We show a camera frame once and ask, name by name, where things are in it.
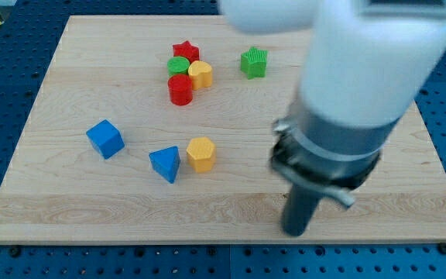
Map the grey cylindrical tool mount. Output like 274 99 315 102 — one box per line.
271 93 398 208

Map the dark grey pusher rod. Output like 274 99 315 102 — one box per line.
281 184 321 236

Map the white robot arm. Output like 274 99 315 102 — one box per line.
218 0 446 236

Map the blue cube block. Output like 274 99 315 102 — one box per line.
86 119 125 160

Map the yellow hexagon block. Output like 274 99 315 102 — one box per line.
186 136 216 173

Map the green star block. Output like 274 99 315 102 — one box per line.
240 46 268 79

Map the blue triangle block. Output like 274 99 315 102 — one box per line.
149 146 180 184

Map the yellow heart block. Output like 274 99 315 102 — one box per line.
188 60 213 90

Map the red cylinder block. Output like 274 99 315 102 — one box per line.
167 74 193 106

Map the light wooden board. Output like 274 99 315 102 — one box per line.
0 15 446 245

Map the green cylinder block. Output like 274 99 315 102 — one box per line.
166 56 190 77

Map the red star block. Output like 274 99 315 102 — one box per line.
172 40 200 63

